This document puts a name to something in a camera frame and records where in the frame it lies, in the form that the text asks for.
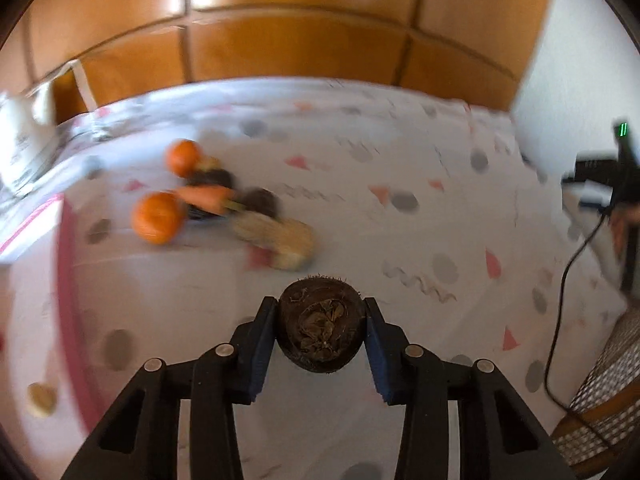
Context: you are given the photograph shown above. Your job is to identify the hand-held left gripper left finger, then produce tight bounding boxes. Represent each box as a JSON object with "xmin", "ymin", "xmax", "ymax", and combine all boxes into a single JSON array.
[{"xmin": 60, "ymin": 296, "xmax": 279, "ymax": 480}]

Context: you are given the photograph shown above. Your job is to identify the small carrot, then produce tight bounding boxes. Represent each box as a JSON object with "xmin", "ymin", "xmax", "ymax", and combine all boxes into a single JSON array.
[{"xmin": 175, "ymin": 185, "xmax": 241, "ymax": 213}]

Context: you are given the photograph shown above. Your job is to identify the person's right hand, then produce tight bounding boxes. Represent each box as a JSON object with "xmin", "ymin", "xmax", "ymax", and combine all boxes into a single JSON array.
[{"xmin": 611, "ymin": 207, "xmax": 632, "ymax": 261}]

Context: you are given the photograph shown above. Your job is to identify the wicker chair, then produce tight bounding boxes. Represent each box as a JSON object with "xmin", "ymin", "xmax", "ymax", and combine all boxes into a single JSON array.
[{"xmin": 550, "ymin": 305, "xmax": 640, "ymax": 480}]

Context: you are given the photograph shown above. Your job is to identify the pink cardboard tray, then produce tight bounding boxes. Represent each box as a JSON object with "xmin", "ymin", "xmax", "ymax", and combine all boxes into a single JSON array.
[{"xmin": 0, "ymin": 192, "xmax": 108, "ymax": 461}]

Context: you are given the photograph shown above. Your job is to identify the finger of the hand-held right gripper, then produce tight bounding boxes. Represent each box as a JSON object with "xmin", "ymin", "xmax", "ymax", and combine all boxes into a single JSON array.
[{"xmin": 561, "ymin": 159, "xmax": 620, "ymax": 208}]

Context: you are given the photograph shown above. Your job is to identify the patterned white tablecloth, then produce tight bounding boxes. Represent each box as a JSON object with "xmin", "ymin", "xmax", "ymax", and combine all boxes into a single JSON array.
[{"xmin": 0, "ymin": 77, "xmax": 640, "ymax": 480}]

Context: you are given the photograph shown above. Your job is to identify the small orange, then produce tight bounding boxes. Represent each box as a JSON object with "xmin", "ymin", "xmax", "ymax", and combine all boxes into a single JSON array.
[{"xmin": 165, "ymin": 139, "xmax": 205, "ymax": 177}]

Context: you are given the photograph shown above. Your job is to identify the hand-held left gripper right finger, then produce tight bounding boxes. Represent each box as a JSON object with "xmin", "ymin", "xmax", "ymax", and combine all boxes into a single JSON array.
[{"xmin": 364, "ymin": 297, "xmax": 568, "ymax": 480}]

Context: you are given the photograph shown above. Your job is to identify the large orange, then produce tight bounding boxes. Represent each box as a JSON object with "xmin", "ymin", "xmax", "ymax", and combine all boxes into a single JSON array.
[{"xmin": 131, "ymin": 191, "xmax": 187, "ymax": 246}]

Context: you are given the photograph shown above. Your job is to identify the white floral electric kettle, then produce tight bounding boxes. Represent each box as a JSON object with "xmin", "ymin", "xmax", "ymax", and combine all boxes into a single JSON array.
[{"xmin": 0, "ymin": 82, "xmax": 58, "ymax": 196}]

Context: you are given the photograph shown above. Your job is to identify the black cable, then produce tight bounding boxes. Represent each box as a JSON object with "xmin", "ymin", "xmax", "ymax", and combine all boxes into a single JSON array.
[{"xmin": 544, "ymin": 205, "xmax": 626, "ymax": 453}]

